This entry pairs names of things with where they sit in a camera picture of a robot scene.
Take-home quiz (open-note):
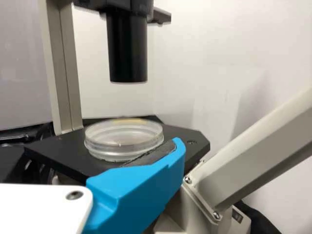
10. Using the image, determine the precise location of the cream microscope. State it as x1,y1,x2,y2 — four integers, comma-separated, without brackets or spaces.
2,0,312,234

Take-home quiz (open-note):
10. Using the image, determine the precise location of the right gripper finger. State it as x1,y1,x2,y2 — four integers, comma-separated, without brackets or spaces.
84,137,186,234

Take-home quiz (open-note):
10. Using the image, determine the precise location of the white box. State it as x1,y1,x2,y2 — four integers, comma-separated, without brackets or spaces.
0,0,56,131

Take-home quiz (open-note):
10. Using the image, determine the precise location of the petri dish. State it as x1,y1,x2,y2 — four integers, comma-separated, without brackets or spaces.
84,118,164,163

